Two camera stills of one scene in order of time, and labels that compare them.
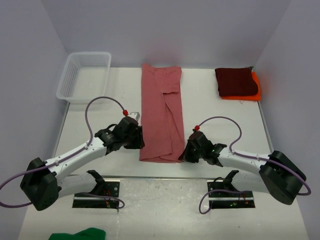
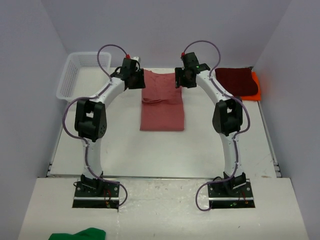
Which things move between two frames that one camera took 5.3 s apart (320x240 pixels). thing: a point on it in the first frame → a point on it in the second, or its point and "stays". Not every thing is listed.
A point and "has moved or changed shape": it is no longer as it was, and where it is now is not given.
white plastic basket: (86, 75) stays
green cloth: (89, 234) stays
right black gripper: (186, 156) → (179, 81)
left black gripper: (138, 142) → (141, 83)
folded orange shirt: (256, 97) stays
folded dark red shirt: (236, 81) stays
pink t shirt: (161, 126) has moved or changed shape
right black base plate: (226, 199) stays
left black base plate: (112, 187) stays
